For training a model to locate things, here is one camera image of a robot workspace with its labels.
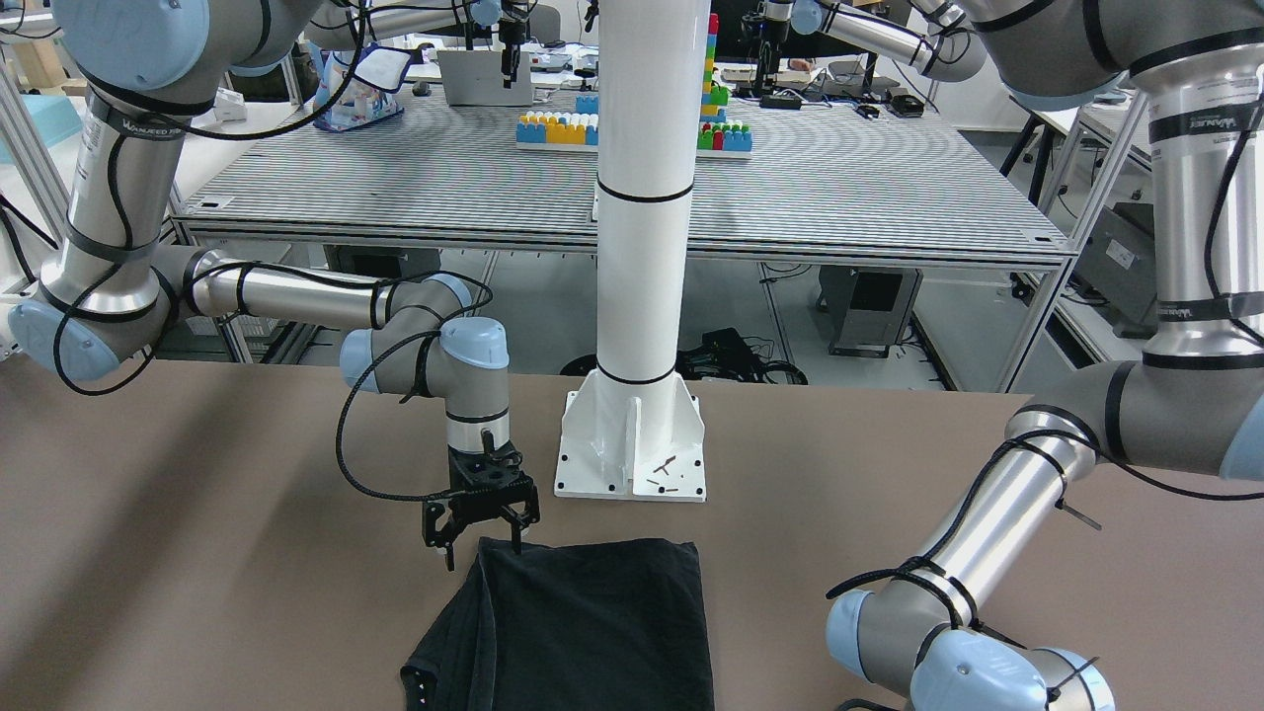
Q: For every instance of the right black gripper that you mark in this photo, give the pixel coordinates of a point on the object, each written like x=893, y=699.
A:
x=435, y=516

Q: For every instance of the black graphic t-shirt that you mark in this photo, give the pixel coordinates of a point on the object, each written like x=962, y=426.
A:
x=605, y=626

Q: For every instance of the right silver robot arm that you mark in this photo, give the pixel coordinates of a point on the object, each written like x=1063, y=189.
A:
x=116, y=288

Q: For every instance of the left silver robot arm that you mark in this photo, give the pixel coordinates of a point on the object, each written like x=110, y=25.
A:
x=1192, y=403

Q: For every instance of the colourful toy block set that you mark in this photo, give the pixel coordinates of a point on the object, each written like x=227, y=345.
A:
x=655, y=90

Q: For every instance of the printed plastic bag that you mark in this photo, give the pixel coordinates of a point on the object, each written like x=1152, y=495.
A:
x=371, y=94

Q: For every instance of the silver laptop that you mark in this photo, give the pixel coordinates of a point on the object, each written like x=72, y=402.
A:
x=475, y=78

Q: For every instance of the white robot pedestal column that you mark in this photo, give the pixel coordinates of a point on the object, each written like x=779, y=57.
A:
x=633, y=431

